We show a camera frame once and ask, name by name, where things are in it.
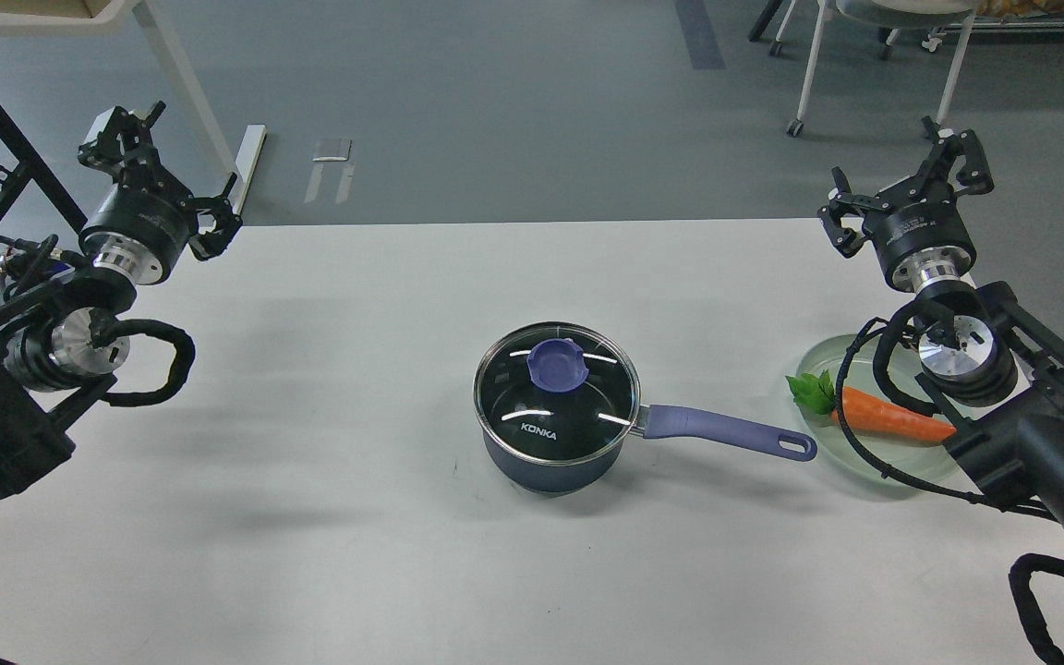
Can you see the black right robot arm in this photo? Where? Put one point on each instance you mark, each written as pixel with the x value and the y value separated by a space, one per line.
pixel 969 354

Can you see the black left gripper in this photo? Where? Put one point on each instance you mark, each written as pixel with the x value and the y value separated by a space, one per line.
pixel 134 217

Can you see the glass lid with blue knob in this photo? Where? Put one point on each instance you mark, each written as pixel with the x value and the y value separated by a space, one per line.
pixel 555 393

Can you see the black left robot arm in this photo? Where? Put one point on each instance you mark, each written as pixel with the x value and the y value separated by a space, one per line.
pixel 64 345

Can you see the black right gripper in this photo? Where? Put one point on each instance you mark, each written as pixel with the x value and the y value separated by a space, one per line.
pixel 926 231

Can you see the blue saucepan with handle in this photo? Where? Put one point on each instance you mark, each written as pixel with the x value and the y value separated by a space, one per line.
pixel 651 422

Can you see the wheeled cart base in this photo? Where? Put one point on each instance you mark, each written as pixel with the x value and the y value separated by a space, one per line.
pixel 1018 21

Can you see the orange toy carrot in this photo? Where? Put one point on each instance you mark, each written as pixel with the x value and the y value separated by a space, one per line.
pixel 816 394

